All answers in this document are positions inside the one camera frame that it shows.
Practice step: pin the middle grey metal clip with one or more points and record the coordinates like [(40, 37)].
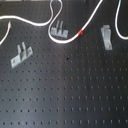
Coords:
[(59, 31)]

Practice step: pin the grey metal clip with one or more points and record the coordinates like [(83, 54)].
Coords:
[(106, 35), (59, 31), (23, 54)]

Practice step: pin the red tape marker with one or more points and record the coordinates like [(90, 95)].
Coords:
[(80, 32)]

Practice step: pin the left grey metal clip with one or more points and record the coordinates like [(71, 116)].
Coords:
[(23, 54)]

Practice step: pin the right grey metal clip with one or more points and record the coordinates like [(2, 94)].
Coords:
[(106, 35)]

